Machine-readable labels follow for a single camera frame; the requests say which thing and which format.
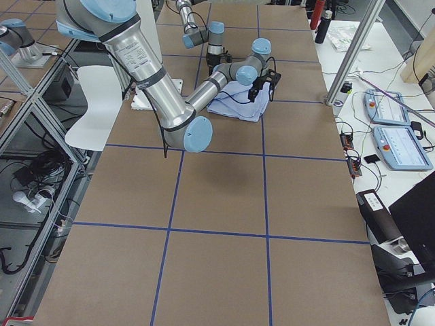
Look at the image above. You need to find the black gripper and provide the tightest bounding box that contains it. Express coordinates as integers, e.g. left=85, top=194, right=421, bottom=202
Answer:
left=248, top=69, right=281, bottom=103
left=206, top=51, right=232, bottom=73

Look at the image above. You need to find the blue striped button shirt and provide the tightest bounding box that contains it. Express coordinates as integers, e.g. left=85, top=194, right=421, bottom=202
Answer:
left=207, top=81, right=269, bottom=122

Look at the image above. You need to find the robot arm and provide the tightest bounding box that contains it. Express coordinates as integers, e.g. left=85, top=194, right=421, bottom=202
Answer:
left=175, top=0, right=232, bottom=75
left=56, top=1, right=281, bottom=153

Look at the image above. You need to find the black water bottle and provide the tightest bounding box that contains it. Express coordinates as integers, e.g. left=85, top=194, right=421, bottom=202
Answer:
left=315, top=10, right=333, bottom=44

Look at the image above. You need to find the red bottle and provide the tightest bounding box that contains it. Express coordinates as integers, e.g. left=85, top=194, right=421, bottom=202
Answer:
left=310, top=0, right=325, bottom=31

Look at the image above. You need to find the upper teach pendant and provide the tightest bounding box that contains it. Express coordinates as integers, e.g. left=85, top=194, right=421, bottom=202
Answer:
left=364, top=89, right=411, bottom=126

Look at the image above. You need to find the teach pendant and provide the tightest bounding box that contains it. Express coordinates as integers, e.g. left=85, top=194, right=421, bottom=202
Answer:
left=372, top=126, right=433, bottom=171
left=364, top=89, right=411, bottom=126

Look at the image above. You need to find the lower teach pendant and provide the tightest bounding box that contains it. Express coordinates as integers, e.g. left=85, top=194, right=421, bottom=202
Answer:
left=372, top=126, right=433, bottom=171

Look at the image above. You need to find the black box device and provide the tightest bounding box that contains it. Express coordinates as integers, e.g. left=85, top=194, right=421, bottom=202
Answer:
left=356, top=189, right=402, bottom=243

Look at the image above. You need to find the black monitor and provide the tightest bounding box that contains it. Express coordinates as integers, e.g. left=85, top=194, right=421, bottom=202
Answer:
left=389, top=173, right=434, bottom=271

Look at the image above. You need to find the aluminium frame post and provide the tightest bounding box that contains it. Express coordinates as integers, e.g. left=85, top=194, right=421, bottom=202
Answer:
left=325, top=0, right=385, bottom=106

